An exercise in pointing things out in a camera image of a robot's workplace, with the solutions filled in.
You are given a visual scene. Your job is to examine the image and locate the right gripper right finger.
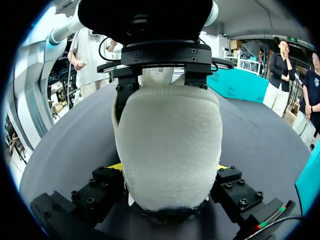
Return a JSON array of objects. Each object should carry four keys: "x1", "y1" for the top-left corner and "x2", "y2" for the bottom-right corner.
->
[{"x1": 209, "y1": 164, "x2": 265, "y2": 224}]

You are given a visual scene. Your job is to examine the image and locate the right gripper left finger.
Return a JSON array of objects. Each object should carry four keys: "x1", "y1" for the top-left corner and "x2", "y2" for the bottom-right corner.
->
[{"x1": 70, "y1": 162, "x2": 126, "y2": 224}]

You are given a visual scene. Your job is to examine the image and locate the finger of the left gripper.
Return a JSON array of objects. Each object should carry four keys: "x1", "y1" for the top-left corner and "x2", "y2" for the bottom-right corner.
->
[
  {"x1": 114, "y1": 74, "x2": 141, "y2": 118},
  {"x1": 183, "y1": 71, "x2": 209, "y2": 91}
]

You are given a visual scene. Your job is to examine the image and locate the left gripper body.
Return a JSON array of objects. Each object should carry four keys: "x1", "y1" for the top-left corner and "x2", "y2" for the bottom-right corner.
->
[{"x1": 77, "y1": 0, "x2": 235, "y2": 79}]

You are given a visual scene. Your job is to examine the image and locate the white shoe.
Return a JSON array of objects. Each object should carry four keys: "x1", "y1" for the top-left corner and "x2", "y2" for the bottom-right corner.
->
[{"x1": 110, "y1": 67, "x2": 224, "y2": 222}]

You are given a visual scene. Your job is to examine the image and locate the teal box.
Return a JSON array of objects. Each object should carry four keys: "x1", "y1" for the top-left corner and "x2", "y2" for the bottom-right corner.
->
[
  {"x1": 206, "y1": 67, "x2": 270, "y2": 105},
  {"x1": 294, "y1": 149, "x2": 320, "y2": 219}
]

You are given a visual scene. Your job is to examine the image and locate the person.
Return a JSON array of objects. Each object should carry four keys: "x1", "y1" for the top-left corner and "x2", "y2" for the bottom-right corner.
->
[
  {"x1": 262, "y1": 38, "x2": 296, "y2": 118},
  {"x1": 291, "y1": 51, "x2": 320, "y2": 152},
  {"x1": 67, "y1": 26, "x2": 124, "y2": 107}
]

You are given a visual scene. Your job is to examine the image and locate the black cable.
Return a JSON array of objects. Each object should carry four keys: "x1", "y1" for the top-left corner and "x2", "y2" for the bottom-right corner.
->
[{"x1": 98, "y1": 36, "x2": 112, "y2": 62}]

